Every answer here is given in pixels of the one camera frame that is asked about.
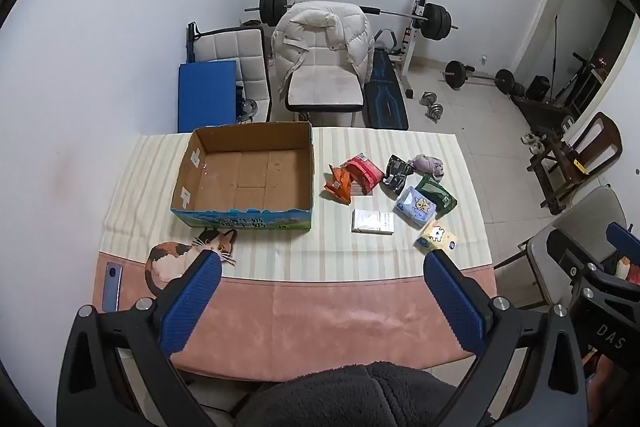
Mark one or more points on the black box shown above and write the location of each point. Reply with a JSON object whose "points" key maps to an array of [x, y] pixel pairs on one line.
{"points": [[537, 88]]}

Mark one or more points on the white padded chair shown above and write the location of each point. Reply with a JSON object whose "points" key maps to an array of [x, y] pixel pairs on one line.
{"points": [[325, 89]]}

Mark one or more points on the white barbell rack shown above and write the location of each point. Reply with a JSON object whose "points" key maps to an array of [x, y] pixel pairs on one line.
{"points": [[422, 2]]}

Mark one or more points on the orange snack packet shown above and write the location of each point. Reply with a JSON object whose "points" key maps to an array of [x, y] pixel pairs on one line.
{"points": [[340, 184]]}

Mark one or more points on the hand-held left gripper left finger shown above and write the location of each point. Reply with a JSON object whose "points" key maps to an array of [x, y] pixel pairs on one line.
{"points": [[192, 302]]}

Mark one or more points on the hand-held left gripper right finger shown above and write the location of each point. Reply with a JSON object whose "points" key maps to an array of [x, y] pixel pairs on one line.
{"points": [[455, 302]]}

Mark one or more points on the blue cat-print tissue pack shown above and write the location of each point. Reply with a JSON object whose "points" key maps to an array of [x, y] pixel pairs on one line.
{"points": [[415, 207]]}

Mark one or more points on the blue smartphone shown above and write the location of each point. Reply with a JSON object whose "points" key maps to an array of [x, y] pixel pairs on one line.
{"points": [[111, 287]]}

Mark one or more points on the green packet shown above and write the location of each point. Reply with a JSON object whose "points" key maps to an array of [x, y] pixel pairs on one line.
{"points": [[436, 192]]}

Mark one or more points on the dark wooden chair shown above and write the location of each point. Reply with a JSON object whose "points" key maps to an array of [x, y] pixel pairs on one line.
{"points": [[600, 142]]}

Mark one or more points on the blue folded mat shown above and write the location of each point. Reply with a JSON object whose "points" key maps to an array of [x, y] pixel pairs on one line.
{"points": [[207, 97]]}

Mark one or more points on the person's dark fleece clothing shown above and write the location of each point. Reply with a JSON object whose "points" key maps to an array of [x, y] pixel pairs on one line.
{"points": [[350, 397]]}

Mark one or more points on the pair of white shoes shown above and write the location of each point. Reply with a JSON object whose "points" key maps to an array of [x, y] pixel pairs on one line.
{"points": [[532, 142]]}

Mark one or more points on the cardboard box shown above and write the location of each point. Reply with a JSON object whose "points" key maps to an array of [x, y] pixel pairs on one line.
{"points": [[250, 177]]}

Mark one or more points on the red snack packet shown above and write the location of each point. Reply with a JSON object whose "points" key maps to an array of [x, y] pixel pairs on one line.
{"points": [[365, 172]]}

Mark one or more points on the grey folding chair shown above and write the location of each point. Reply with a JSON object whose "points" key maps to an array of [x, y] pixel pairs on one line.
{"points": [[590, 212]]}

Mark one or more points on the dark wooden rack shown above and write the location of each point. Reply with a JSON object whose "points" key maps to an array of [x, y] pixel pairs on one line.
{"points": [[555, 109]]}

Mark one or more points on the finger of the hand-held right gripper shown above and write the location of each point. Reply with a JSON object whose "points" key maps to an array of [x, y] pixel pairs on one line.
{"points": [[622, 237], [565, 252]]}

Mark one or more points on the short barbell with black plates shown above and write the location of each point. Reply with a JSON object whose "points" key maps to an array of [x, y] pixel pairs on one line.
{"points": [[456, 74]]}

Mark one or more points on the yellow tissue pack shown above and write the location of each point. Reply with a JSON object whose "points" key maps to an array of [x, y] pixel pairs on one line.
{"points": [[437, 234]]}

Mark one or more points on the black snack packet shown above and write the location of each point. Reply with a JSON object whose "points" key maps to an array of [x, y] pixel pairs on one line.
{"points": [[397, 172]]}

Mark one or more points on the white puffer jacket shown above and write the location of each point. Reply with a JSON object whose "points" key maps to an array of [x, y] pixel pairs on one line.
{"points": [[320, 32]]}

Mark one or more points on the black blue mat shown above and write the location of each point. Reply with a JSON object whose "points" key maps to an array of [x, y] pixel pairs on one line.
{"points": [[382, 97]]}

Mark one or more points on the white quilted chair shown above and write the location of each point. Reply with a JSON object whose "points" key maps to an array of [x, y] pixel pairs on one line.
{"points": [[235, 47]]}

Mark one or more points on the purple cloth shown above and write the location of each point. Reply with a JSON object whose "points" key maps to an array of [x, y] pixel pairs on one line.
{"points": [[427, 166]]}

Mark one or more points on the long barbell with black plates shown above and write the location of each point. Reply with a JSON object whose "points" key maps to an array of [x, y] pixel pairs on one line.
{"points": [[272, 4]]}

